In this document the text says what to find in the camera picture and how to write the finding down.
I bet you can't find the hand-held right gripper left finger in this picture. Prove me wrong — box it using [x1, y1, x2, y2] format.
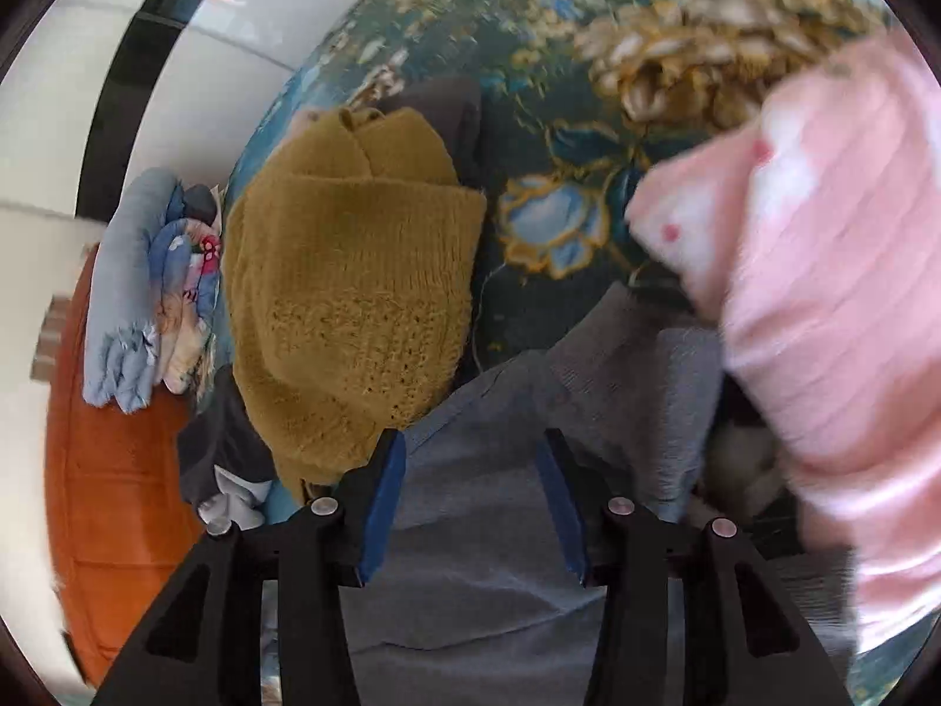
[92, 428, 408, 706]

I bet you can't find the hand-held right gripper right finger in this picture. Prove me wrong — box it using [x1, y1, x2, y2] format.
[535, 428, 854, 706]

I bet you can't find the grey knit garment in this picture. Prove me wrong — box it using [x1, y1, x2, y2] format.
[339, 287, 854, 706]

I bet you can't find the pink fleece garment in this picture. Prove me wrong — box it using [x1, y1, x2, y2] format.
[626, 33, 941, 652]

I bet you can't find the dark grey garment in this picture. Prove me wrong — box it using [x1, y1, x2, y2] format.
[176, 366, 276, 505]

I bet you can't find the mustard yellow knit sweater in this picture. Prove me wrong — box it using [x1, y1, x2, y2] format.
[221, 106, 488, 505]

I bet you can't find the orange cushion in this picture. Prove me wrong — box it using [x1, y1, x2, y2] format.
[44, 250, 211, 687]

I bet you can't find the light blue printed quilt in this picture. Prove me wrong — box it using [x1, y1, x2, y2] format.
[82, 168, 223, 413]

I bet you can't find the floral teal blanket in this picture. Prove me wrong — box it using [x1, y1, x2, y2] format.
[224, 0, 902, 376]

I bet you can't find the black window frame bar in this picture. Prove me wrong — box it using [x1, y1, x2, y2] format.
[75, 0, 193, 222]

